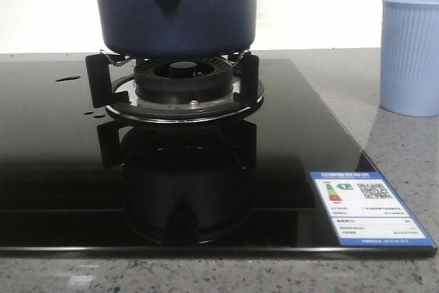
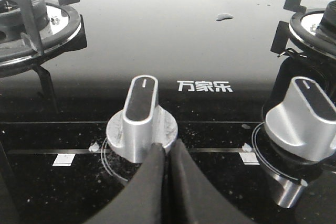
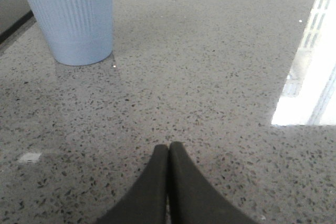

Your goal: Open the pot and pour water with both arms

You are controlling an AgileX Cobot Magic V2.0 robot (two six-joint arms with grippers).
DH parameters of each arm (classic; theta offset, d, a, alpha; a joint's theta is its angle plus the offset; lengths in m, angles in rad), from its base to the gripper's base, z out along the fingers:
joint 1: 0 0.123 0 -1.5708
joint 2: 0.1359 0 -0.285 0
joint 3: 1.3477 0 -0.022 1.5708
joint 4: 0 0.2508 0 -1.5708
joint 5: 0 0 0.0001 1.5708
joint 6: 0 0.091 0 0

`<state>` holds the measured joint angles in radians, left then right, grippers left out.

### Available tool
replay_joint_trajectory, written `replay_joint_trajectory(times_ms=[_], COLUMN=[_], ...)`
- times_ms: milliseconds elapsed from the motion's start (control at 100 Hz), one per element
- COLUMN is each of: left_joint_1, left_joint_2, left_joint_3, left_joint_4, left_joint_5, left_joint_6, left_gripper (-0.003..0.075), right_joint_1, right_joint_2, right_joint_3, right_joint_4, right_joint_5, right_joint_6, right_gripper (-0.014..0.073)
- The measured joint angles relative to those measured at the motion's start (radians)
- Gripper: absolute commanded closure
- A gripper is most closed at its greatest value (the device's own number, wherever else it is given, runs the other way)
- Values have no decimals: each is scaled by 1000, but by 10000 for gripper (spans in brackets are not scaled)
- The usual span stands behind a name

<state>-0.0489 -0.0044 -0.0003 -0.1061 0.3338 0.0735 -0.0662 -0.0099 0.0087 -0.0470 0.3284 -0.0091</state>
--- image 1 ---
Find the light blue ribbed cup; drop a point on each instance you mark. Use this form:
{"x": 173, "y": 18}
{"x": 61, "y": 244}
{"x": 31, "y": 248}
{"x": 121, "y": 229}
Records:
{"x": 409, "y": 57}

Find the black glass gas cooktop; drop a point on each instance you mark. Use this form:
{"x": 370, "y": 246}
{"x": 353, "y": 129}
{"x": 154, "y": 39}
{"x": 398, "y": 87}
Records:
{"x": 76, "y": 182}

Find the dark blue cooking pot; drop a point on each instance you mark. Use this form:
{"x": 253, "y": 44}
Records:
{"x": 177, "y": 28}

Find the black gas burner head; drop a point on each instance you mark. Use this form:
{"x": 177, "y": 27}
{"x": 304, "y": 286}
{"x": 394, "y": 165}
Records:
{"x": 181, "y": 81}

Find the blue white energy label sticker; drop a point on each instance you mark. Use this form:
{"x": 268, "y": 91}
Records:
{"x": 365, "y": 211}

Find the black pot support grate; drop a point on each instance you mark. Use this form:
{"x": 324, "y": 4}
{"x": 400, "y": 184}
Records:
{"x": 121, "y": 101}

